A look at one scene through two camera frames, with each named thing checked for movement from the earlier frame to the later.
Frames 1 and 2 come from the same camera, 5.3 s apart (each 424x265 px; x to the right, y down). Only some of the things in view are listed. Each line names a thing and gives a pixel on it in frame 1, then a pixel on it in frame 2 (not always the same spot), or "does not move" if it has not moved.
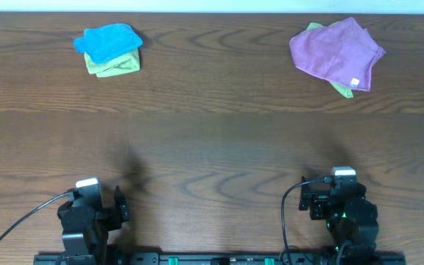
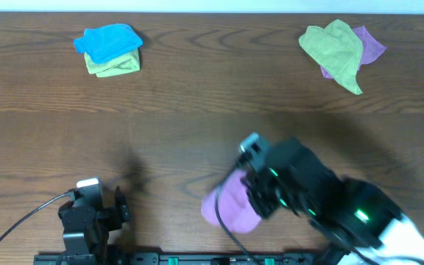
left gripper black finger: x=121 y=205 does not move
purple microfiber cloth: x=344 y=52 -> x=237 y=210
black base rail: x=221 y=259 does not move
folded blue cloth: x=104 y=43 does not move
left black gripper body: x=112 y=212 does not move
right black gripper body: x=320 y=211 -> x=270 y=201
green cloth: x=344 y=90 -> x=338 y=48
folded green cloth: x=129 y=63 does not move
